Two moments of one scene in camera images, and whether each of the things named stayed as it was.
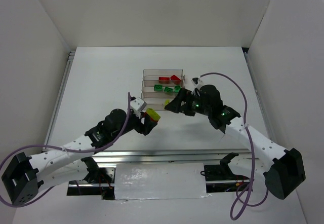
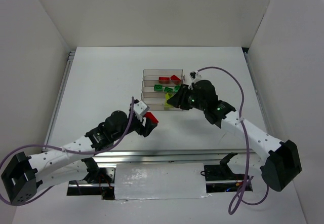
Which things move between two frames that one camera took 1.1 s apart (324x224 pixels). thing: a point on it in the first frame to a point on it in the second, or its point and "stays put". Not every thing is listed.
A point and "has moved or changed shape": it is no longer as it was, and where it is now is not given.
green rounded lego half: [158, 87] stays put
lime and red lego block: [153, 114] has moved or changed shape
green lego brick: [168, 89] stays put
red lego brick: [174, 78] stays put
